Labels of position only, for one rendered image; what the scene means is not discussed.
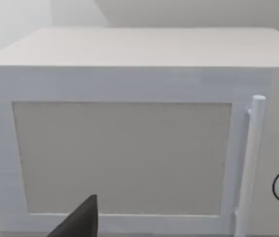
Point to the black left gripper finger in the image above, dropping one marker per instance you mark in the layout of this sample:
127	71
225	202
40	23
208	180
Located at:
82	219

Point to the pale microwave door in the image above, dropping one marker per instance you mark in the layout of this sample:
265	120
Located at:
122	158

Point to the pale microwave oven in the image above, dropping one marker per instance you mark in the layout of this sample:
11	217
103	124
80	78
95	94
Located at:
139	49

